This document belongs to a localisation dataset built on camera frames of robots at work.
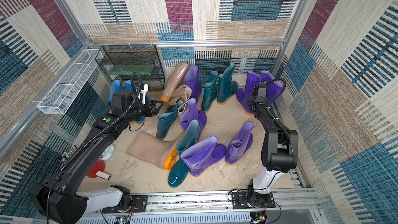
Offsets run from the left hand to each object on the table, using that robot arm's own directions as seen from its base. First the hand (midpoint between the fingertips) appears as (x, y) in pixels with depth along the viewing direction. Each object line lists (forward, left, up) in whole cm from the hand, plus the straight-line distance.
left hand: (160, 102), depth 74 cm
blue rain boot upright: (+20, +30, -6) cm, 36 cm away
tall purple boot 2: (+14, -60, -5) cm, 62 cm away
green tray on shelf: (+33, +24, -6) cm, 42 cm away
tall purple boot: (+28, -49, -25) cm, 61 cm away
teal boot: (-6, -2, -6) cm, 9 cm away
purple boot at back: (+28, -14, -9) cm, 32 cm away
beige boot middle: (+12, -9, -9) cm, 17 cm away
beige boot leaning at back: (+25, -4, -8) cm, 27 cm away
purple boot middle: (-3, -15, -5) cm, 16 cm away
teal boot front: (-23, -8, -26) cm, 35 cm away
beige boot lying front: (-12, +7, -26) cm, 30 cm away
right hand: (+14, -53, -13) cm, 57 cm away
